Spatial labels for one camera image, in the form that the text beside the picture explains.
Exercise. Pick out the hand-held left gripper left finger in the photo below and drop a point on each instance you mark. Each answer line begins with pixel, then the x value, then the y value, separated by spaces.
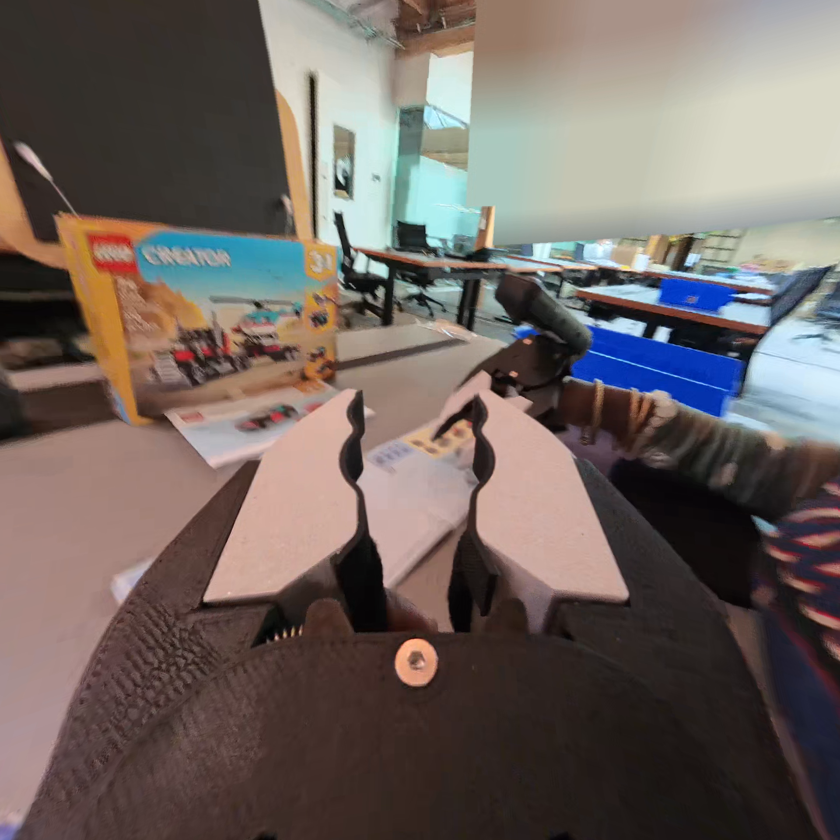
pixel 289 525

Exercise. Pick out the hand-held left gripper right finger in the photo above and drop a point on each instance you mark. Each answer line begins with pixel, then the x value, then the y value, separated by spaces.
pixel 544 525

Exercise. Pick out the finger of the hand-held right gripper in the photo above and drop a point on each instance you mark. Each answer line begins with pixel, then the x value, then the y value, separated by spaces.
pixel 469 390

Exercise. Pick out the clear plastic bag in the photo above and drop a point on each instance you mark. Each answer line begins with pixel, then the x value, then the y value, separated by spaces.
pixel 449 329

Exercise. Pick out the car-cover instruction booklet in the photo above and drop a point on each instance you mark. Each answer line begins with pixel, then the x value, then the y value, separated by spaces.
pixel 216 433

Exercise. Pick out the large blue plastic bin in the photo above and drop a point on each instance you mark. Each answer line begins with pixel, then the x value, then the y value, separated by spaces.
pixel 656 374

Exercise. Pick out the step-page instruction booklet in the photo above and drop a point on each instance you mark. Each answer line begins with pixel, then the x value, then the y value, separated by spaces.
pixel 420 505

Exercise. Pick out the brown office table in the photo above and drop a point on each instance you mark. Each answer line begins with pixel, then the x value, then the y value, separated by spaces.
pixel 689 315
pixel 426 262

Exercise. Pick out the black mesh cushion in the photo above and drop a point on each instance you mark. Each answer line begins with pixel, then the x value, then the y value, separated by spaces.
pixel 682 525

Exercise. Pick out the small blue plastic bin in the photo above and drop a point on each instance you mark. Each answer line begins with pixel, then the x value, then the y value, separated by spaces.
pixel 695 294

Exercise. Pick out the toy brick set box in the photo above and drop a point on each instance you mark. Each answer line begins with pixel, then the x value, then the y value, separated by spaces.
pixel 216 315

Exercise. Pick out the wood-framed black board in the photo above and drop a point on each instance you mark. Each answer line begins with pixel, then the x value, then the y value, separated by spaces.
pixel 131 98

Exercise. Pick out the logo wall window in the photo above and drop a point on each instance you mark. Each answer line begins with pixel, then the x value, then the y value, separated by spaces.
pixel 343 161

